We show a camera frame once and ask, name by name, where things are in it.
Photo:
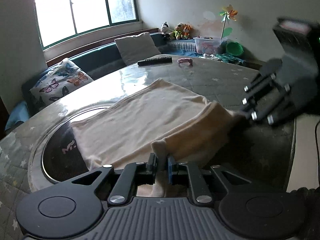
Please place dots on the cream sweatshirt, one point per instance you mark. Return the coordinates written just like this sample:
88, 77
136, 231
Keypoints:
164, 119

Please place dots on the black induction cooktop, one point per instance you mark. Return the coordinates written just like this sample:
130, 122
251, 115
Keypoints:
61, 159

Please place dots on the window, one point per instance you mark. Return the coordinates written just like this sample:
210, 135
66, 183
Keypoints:
60, 20

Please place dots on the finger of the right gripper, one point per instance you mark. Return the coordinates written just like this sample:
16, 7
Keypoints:
270, 67
259, 105

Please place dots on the clear plastic box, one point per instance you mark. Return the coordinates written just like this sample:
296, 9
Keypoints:
207, 45

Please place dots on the orange plush toy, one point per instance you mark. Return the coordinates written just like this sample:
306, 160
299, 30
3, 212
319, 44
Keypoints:
187, 32

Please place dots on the black white plush toy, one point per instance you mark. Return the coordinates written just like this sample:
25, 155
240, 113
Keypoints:
165, 32

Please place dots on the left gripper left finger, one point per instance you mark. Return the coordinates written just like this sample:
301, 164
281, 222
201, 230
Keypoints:
131, 177

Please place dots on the black remote control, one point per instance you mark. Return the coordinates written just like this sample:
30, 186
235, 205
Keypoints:
155, 61

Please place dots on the paper pinwheel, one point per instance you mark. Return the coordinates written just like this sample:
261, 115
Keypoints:
228, 13

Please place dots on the crumpled clothes on sofa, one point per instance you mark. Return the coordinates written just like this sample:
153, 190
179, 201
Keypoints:
226, 58

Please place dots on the teal sofa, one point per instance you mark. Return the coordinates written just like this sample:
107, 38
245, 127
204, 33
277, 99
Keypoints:
97, 63

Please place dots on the grey pillow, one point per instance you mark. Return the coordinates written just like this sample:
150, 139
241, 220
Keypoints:
136, 47

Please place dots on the butterfly pillow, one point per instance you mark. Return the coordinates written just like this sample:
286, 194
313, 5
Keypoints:
60, 81

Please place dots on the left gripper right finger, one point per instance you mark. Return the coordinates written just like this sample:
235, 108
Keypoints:
189, 175

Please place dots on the green bowl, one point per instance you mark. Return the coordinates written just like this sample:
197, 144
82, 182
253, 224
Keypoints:
235, 49

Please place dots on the yellow plush toy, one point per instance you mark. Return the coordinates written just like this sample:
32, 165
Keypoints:
178, 32

